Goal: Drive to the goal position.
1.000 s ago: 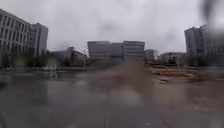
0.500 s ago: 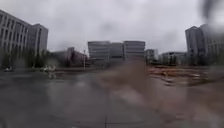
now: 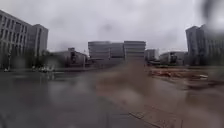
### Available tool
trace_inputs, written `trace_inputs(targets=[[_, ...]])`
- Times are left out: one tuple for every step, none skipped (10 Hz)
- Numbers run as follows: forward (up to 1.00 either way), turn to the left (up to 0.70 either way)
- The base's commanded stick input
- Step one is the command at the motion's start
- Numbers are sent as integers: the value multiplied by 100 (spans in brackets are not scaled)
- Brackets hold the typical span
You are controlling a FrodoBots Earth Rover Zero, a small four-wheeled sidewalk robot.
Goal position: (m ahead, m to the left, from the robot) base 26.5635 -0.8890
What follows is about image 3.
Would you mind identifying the wide grey striped building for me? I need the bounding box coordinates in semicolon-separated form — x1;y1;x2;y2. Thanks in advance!
87;40;147;64

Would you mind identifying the tall dark building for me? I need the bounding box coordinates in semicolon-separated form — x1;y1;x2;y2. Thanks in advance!
185;23;224;67

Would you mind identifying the low pale building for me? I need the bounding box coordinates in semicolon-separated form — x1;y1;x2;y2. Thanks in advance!
159;50;188;66

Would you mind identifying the tall grey office building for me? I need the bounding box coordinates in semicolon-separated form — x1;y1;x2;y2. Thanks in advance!
0;9;50;69

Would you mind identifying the small pale building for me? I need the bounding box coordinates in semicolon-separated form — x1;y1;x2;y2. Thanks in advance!
145;48;160;62

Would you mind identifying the low grey building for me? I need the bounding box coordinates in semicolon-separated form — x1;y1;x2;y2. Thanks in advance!
49;47;89;68

